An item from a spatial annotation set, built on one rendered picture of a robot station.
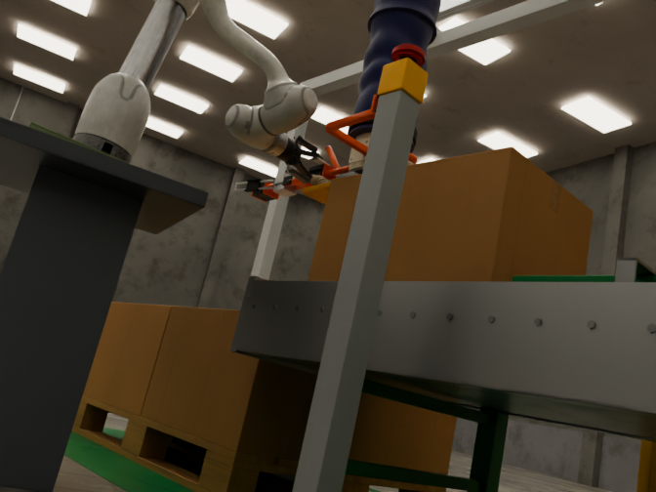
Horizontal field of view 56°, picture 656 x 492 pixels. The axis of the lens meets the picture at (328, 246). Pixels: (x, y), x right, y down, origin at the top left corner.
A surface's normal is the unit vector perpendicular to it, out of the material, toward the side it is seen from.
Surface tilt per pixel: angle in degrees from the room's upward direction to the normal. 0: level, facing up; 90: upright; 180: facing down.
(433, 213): 90
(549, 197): 90
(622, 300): 90
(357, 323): 90
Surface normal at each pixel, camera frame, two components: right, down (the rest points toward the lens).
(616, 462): -0.85, -0.30
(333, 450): 0.67, -0.04
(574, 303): -0.71, -0.33
